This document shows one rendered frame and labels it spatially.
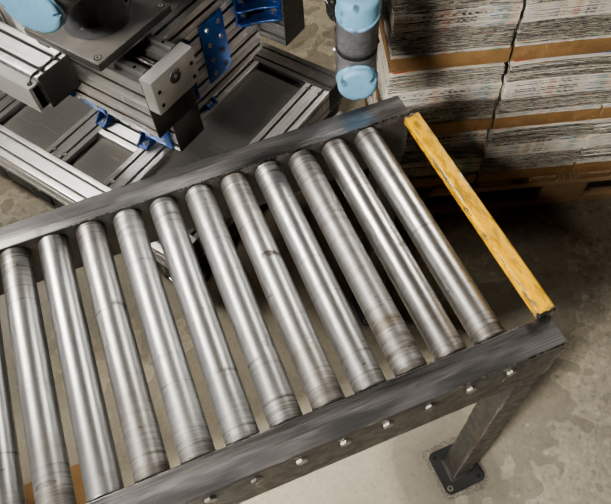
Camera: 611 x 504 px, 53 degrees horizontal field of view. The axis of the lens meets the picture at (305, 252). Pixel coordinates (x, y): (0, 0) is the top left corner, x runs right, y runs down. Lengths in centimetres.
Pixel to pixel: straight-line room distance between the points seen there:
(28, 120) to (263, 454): 162
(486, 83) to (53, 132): 134
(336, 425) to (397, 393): 10
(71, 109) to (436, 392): 165
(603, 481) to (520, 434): 22
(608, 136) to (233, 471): 145
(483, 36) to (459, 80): 13
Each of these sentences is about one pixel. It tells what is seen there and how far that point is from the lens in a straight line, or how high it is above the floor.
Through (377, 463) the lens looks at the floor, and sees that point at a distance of 168.
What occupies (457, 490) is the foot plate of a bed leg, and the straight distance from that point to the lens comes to 169.
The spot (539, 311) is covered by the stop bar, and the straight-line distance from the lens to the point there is 96.
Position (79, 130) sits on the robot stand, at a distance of 211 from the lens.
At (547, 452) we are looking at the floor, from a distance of 177.
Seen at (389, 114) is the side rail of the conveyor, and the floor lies 80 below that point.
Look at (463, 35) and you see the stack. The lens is 153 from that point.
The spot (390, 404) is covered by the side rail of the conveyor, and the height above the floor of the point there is 80.
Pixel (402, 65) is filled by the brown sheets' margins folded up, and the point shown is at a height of 63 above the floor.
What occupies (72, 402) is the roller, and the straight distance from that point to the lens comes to 96.
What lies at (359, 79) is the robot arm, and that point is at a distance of 115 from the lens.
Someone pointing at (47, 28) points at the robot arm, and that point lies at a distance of 125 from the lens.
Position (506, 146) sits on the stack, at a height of 29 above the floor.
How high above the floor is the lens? 163
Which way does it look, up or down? 58 degrees down
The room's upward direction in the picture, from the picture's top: 6 degrees counter-clockwise
